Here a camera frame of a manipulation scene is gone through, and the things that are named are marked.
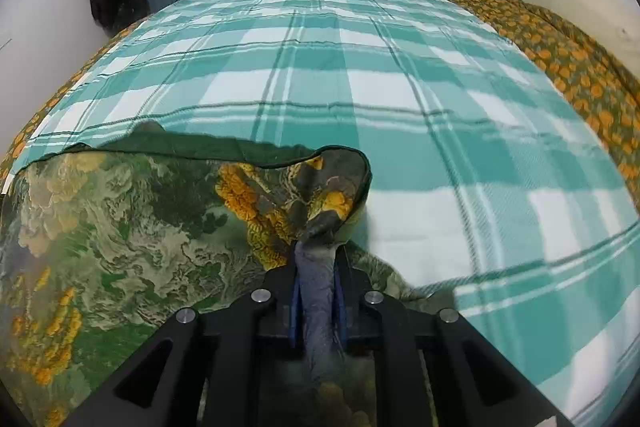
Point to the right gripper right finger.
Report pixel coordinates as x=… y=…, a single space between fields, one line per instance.
x=432 y=369

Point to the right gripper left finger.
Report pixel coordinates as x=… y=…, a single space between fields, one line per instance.
x=202 y=368

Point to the green floral patterned jacket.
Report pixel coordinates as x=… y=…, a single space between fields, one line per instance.
x=99 y=244

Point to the teal white plaid blanket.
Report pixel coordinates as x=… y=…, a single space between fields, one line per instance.
x=550 y=276

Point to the orange floral green quilt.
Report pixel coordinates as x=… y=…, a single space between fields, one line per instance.
x=575 y=66

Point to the cream headboard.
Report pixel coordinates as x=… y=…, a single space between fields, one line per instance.
x=611 y=22

